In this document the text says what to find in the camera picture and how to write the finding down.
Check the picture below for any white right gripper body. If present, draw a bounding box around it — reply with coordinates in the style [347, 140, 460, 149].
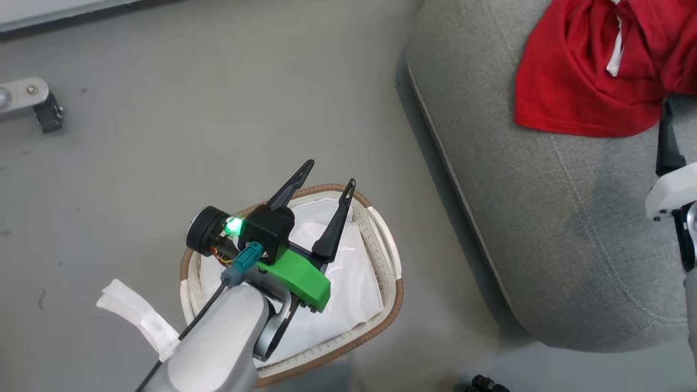
[645, 162, 697, 221]

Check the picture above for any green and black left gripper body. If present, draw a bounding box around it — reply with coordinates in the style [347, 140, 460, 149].
[256, 246, 332, 314]

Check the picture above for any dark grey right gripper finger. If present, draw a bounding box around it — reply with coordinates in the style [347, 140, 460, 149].
[656, 97, 687, 176]

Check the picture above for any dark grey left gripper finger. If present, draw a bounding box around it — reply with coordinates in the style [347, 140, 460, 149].
[311, 178, 357, 261]
[267, 159, 315, 211]

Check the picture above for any red shirt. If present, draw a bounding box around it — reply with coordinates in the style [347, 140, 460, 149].
[514, 0, 697, 138]

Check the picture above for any grey fabric sofa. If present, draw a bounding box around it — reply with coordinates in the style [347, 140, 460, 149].
[406, 0, 697, 352]

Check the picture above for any white laundry basket brown rim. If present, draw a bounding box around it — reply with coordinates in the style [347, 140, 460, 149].
[179, 183, 405, 388]

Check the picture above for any white fabric strip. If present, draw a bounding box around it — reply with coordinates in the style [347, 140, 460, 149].
[96, 279, 181, 363]

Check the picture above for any grey metal leg with caster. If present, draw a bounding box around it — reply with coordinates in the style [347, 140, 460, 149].
[0, 76, 64, 134]

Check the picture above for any teal cable connector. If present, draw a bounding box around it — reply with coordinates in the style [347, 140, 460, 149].
[221, 243, 266, 288]

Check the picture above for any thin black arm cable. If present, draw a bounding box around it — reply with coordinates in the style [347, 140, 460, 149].
[134, 275, 232, 392]

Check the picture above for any grey metal partition frame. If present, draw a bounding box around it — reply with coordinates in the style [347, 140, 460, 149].
[0, 0, 180, 34]

